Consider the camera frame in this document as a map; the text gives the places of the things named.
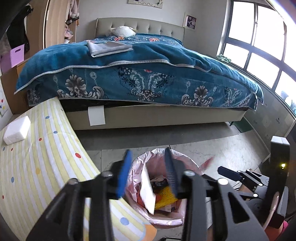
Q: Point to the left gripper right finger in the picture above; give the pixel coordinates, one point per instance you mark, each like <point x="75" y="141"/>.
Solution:
<point x="214" y="210"/>

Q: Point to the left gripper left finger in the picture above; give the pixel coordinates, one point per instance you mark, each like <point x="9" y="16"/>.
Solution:
<point x="63" y="218"/>

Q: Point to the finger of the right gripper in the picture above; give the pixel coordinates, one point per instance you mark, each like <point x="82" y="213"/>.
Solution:
<point x="230" y="174"/>
<point x="250" y="178"/>

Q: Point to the white cardboard strip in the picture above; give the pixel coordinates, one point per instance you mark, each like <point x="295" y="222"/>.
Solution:
<point x="146" y="192"/>

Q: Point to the white foam block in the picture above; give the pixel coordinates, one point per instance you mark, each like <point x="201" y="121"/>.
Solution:
<point x="17" y="130"/>

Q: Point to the yellow foam fruit net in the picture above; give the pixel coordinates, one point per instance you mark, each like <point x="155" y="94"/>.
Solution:
<point x="164" y="197"/>

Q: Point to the pink-lined trash bin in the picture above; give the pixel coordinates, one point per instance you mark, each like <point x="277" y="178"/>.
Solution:
<point x="170" y="216"/>

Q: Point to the person right hand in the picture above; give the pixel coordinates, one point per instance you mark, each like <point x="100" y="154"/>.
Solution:
<point x="273" y="208"/>

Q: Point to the striped yellow tablecloth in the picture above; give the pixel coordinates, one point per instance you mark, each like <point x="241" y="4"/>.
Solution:
<point x="35" y="169"/>

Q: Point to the white paper tag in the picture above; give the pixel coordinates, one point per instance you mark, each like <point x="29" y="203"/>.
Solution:
<point x="96" y="115"/>

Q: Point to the polka dot white cabinet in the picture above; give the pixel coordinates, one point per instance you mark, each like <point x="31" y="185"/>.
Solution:
<point x="6" y="113"/>

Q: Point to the brown wooden nightstand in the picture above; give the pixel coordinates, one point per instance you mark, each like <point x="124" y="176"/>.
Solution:
<point x="18" y="102"/>

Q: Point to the large window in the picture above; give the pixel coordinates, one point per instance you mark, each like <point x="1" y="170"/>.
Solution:
<point x="258" y="41"/>

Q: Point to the blue floral bed blanket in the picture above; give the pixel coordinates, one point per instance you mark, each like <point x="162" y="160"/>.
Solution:
<point x="180" y="75"/>

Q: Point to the purple storage basket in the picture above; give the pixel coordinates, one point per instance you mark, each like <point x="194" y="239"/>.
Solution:
<point x="12" y="58"/>

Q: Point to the folded grey striped cloth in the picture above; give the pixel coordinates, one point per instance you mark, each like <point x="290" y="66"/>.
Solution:
<point x="108" y="48"/>

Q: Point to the white pillow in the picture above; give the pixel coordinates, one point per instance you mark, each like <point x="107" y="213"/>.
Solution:
<point x="123" y="31"/>

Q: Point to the black jacket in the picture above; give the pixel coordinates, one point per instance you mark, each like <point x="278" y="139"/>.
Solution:
<point x="16" y="32"/>

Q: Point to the wooden wardrobe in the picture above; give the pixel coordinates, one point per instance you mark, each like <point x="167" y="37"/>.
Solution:
<point x="46" y="23"/>

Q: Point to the beige upholstered bed frame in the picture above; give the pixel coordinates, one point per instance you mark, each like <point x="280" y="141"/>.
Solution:
<point x="147" y="112"/>

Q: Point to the small wall photo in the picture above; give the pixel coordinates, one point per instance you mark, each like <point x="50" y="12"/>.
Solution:
<point x="189" y="22"/>

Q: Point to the wall picture poster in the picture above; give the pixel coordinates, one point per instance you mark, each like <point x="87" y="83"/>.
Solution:
<point x="151" y="3"/>

